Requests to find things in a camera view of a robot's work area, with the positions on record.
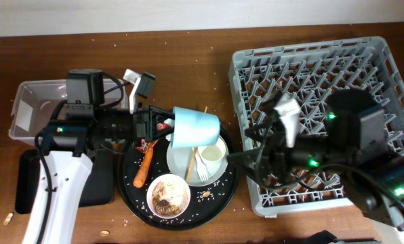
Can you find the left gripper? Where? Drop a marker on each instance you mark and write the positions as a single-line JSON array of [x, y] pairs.
[[148, 131]]

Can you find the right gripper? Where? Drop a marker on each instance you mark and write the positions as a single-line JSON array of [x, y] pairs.
[[268, 152]]

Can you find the blue plastic cup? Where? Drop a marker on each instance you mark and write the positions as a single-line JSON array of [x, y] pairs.
[[194, 128]]

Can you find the cream plastic cup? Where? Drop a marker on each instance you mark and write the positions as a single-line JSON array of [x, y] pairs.
[[213, 154]]

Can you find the wooden chopstick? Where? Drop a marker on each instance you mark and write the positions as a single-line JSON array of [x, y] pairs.
[[192, 159]]

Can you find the white plastic fork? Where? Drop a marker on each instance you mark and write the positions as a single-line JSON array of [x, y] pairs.
[[201, 169]]

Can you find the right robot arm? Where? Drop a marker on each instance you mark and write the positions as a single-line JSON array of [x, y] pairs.
[[354, 147]]

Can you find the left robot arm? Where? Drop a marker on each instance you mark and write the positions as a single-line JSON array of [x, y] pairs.
[[63, 174]]

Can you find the grey dishwasher rack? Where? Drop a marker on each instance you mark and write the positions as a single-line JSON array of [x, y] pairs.
[[309, 73]]

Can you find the crumpled white tissue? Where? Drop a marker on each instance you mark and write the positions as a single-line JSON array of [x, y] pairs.
[[168, 122]]

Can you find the red snack wrapper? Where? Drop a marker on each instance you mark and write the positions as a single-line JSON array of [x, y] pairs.
[[146, 146]]

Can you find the grey plate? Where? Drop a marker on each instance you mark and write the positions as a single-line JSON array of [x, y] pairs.
[[178, 160]]

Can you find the orange carrot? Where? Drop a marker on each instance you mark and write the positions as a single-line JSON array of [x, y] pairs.
[[142, 173]]

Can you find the round black tray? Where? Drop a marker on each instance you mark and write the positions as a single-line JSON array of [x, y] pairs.
[[200, 210]]

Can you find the pink bowl with leftovers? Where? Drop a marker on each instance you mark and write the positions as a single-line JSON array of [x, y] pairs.
[[168, 196]]

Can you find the black rectangular tray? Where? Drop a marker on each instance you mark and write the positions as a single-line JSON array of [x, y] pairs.
[[98, 189]]

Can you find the peanut on table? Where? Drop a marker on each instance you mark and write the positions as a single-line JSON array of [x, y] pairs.
[[104, 233], [8, 219]]

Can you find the clear plastic bin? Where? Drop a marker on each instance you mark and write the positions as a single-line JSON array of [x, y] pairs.
[[29, 112]]

